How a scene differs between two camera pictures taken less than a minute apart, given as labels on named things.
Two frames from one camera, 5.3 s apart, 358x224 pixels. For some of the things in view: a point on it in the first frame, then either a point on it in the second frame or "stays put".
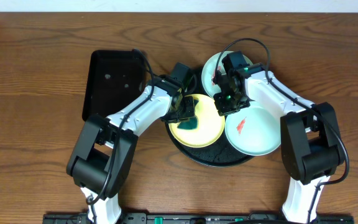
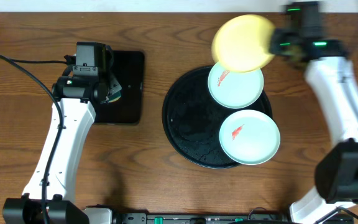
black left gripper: x=183 y=111 → x=111 y=90
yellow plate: x=211 y=127 → x=241 y=45
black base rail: x=199 y=218 stays put
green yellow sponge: x=188 y=124 → x=114 y=91
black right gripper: x=223 y=109 → x=274 y=40
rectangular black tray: x=114 y=78 stays put
